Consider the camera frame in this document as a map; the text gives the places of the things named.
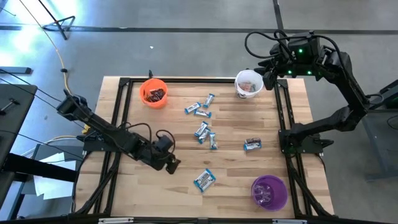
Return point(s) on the orange plastic bucket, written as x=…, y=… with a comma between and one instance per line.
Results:
x=146, y=99

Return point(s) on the purple plastic bowl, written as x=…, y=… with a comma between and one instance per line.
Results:
x=276, y=202

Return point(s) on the black table beam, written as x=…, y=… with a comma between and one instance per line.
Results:
x=37, y=169

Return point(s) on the white papers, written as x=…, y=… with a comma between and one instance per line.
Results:
x=53, y=186

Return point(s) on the white jack-o-lantern bucket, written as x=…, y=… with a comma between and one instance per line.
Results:
x=237, y=85

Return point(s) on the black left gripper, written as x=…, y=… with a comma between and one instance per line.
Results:
x=158, y=158

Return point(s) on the black side table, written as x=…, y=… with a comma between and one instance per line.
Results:
x=15, y=124

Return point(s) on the black tripod stand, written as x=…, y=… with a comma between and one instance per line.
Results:
x=56, y=24

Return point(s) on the dark brown chocolate bar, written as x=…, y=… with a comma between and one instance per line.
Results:
x=253, y=140
x=150, y=98
x=158, y=93

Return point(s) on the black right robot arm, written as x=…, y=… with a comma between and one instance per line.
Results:
x=351, y=90

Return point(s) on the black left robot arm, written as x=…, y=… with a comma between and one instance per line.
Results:
x=102, y=127

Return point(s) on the red gummy candy packet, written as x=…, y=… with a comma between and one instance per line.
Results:
x=245, y=86

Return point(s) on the clear wrapped candy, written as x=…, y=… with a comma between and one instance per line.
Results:
x=262, y=194

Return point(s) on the green gummy candy packet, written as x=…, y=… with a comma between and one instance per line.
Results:
x=254, y=88

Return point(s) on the black tool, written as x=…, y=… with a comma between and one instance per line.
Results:
x=9, y=104

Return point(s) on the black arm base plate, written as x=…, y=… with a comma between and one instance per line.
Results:
x=311, y=146
x=93, y=146

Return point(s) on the grey metal bar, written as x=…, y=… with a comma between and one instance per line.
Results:
x=15, y=70

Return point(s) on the silver bracket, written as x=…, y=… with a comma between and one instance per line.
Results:
x=289, y=221
x=115, y=220

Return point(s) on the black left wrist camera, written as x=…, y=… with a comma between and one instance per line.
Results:
x=163, y=143

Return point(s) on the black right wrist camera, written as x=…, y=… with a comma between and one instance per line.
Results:
x=270, y=81

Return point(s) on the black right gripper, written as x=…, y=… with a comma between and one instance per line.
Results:
x=280, y=60

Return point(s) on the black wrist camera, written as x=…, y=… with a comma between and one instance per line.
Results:
x=270, y=81
x=163, y=143

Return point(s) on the black aluminium table frame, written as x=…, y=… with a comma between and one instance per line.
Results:
x=192, y=80

